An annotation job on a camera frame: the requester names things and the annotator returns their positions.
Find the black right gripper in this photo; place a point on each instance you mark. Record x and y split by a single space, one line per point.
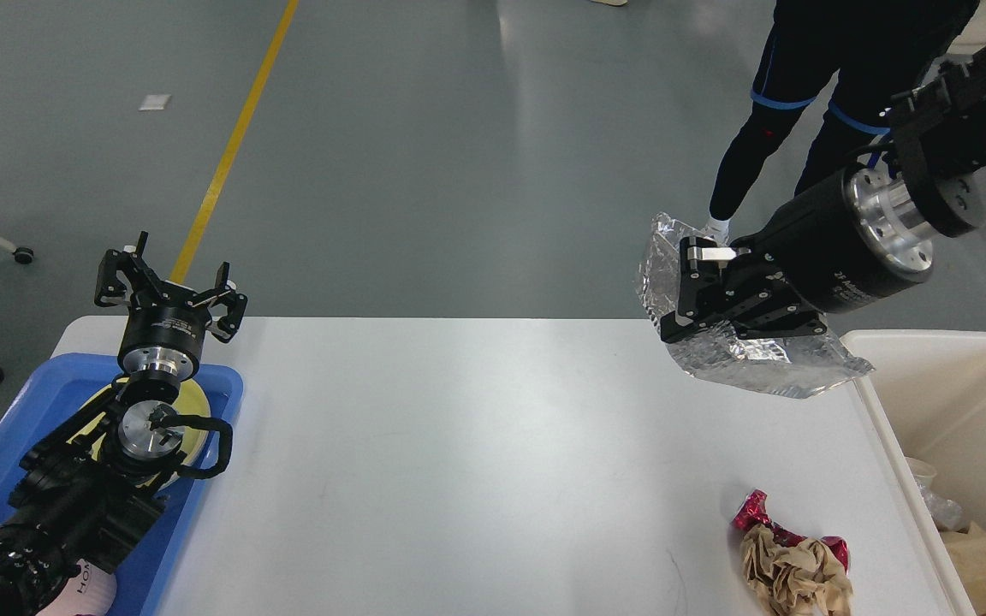
849 241

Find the red foil wrapper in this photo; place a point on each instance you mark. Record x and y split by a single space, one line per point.
753 513

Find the yellow plate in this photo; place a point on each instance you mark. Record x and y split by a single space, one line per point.
191 401

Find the brown paper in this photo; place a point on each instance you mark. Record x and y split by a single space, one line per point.
796 580

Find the foil back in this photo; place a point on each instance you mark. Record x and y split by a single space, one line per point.
796 368

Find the foil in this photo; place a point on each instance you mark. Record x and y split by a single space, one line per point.
946 514
796 368

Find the white plastic bin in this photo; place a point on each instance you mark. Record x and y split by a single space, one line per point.
927 400

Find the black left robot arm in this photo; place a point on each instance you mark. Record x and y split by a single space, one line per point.
91 486

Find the white paper cup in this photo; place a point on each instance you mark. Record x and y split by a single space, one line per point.
922 472

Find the foil front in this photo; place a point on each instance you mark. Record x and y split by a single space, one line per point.
946 514

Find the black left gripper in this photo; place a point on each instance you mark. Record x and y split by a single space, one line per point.
169 338

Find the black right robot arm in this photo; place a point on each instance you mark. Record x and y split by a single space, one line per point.
936 141

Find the pink mug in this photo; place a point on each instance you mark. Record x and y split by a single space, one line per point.
90 592

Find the person in black clothes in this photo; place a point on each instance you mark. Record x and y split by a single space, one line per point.
867 51

